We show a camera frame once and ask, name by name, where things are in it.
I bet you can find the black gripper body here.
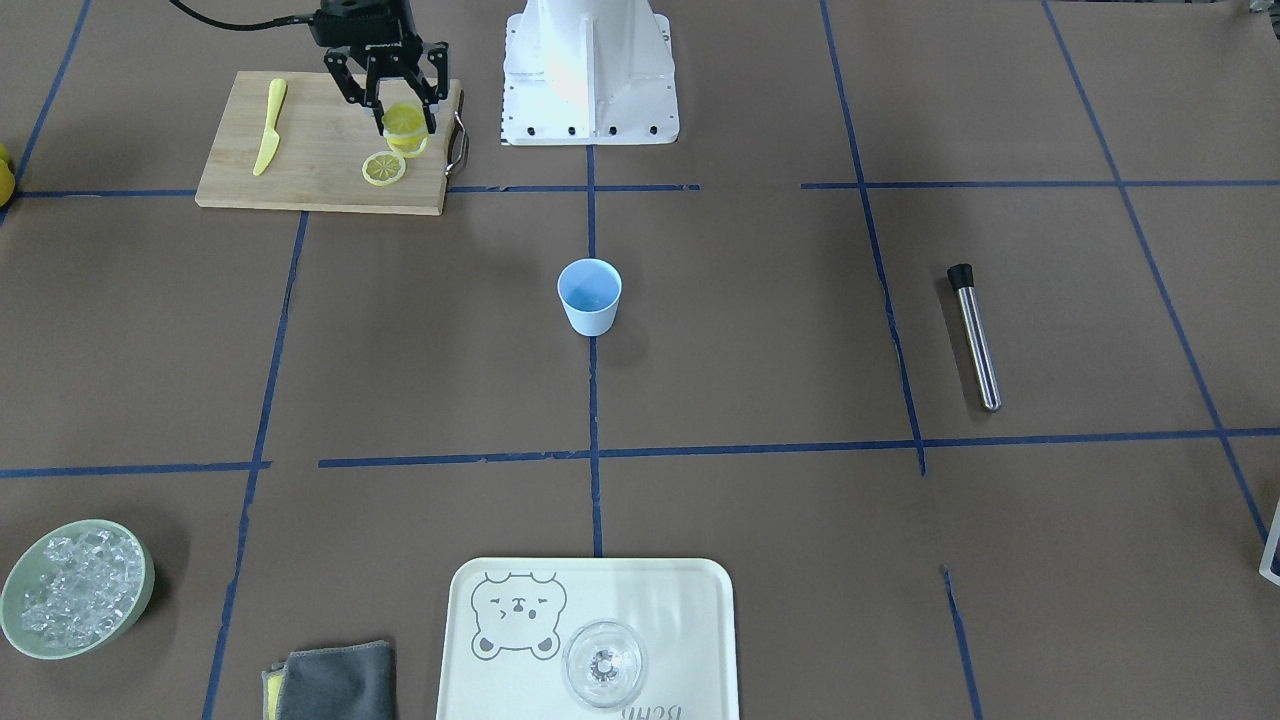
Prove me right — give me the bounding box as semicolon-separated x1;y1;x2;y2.
323;36;449;108

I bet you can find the yellow lemon half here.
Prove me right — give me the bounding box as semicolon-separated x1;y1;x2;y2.
381;102;430;159

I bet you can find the light blue plastic cup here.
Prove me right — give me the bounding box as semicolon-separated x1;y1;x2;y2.
556;258;623;337

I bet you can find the wooden cutting board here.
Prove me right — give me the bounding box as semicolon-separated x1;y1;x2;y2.
195;70;465;217

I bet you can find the yellow plastic knife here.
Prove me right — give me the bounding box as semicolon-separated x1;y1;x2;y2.
252;77;288;177

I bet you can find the cream bear tray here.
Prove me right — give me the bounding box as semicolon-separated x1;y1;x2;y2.
436;557;741;719

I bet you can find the green bowl with ice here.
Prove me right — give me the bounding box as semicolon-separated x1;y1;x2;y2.
3;519;156;661

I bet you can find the grey folded cloth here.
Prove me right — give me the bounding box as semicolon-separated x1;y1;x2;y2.
261;641;396;719

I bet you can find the clear wine glass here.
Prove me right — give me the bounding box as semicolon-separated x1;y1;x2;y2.
563;619;648;711

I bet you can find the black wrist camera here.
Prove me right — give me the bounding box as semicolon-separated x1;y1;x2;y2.
308;1;416;47

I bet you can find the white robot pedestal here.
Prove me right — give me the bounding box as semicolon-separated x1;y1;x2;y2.
500;1;681;147

